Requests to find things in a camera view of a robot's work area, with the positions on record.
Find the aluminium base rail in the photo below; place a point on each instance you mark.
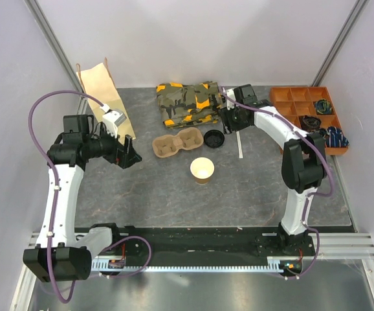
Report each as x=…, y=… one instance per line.
x=330, y=242

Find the orange compartment organizer tray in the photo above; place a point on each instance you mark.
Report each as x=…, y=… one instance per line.
x=295, y=101

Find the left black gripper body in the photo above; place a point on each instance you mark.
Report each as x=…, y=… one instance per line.
x=106, y=146

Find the camouflage folded cloth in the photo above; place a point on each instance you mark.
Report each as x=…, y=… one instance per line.
x=184, y=105

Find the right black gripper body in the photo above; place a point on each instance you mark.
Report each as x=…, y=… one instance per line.
x=233, y=118

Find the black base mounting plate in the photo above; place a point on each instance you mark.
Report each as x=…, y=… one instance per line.
x=208, y=246

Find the cardboard cup carrier tray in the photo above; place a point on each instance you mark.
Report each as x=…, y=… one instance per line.
x=169, y=145

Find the blue white striped sock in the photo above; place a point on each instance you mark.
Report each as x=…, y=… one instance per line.
x=336, y=138

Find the dark brown rolled sock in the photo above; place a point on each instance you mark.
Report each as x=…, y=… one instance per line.
x=309, y=123

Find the black plastic cup lid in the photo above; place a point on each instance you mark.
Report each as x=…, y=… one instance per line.
x=214, y=138

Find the dark blue patterned sock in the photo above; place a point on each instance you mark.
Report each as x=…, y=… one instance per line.
x=323, y=132

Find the left aluminium frame post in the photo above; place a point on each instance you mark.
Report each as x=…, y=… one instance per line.
x=54, y=43

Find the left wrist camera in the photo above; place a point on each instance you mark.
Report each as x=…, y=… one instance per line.
x=112, y=120

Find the brown paper coffee cup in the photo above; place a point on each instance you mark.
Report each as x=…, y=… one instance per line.
x=202, y=169

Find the white slotted cable duct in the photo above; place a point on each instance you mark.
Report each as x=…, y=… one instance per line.
x=104, y=265

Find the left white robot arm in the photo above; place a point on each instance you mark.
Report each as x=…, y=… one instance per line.
x=57, y=252

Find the blue yellow rolled sock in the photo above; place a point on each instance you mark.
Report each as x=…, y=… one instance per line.
x=323, y=107

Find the aluminium frame post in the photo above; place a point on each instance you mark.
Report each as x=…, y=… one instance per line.
x=340, y=40
x=54, y=43

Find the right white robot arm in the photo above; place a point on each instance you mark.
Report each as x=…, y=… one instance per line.
x=303, y=158

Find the white wrapped straw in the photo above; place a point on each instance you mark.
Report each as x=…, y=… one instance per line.
x=239, y=145

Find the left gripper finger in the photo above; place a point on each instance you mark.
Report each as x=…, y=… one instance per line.
x=128, y=160
x=128, y=147

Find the right aluminium frame post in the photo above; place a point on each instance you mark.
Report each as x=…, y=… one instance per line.
x=340, y=40

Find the brown paper bag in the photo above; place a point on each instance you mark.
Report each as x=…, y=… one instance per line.
x=98, y=82

